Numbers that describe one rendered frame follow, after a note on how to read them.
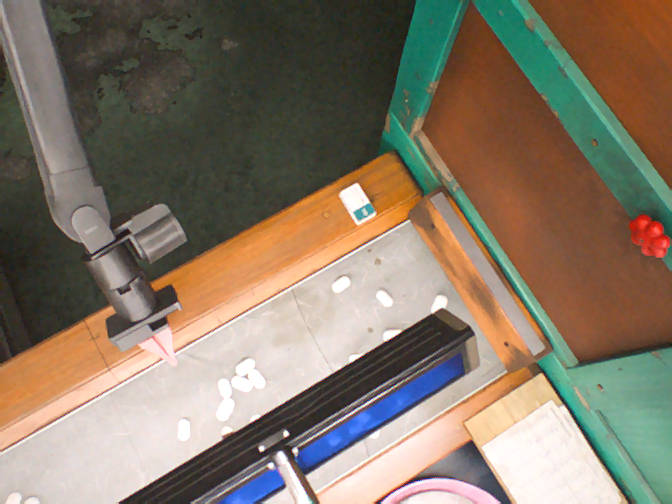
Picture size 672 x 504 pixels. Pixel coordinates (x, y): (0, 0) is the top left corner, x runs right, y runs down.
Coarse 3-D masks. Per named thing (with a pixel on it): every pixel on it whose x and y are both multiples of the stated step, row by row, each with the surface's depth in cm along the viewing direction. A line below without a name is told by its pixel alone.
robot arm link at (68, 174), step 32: (0, 0) 69; (32, 0) 71; (0, 32) 71; (32, 32) 71; (32, 64) 72; (32, 96) 73; (64, 96) 75; (32, 128) 74; (64, 128) 75; (64, 160) 76; (64, 192) 76; (96, 192) 78; (64, 224) 77
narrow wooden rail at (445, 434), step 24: (504, 384) 102; (456, 408) 101; (480, 408) 101; (432, 432) 100; (456, 432) 100; (384, 456) 98; (408, 456) 98; (432, 456) 99; (360, 480) 97; (384, 480) 97; (408, 480) 98
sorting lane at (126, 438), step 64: (384, 256) 109; (256, 320) 105; (320, 320) 106; (384, 320) 106; (128, 384) 102; (192, 384) 102; (64, 448) 99; (128, 448) 100; (192, 448) 100; (384, 448) 101
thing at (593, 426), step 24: (384, 144) 116; (408, 144) 105; (408, 168) 111; (552, 360) 97; (552, 384) 102; (576, 408) 98; (600, 432) 95; (600, 456) 100; (624, 456) 92; (624, 480) 96
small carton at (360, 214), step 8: (344, 192) 107; (352, 192) 107; (360, 192) 107; (344, 200) 107; (352, 200) 107; (360, 200) 107; (368, 200) 107; (352, 208) 106; (360, 208) 106; (368, 208) 106; (352, 216) 107; (360, 216) 106; (368, 216) 106
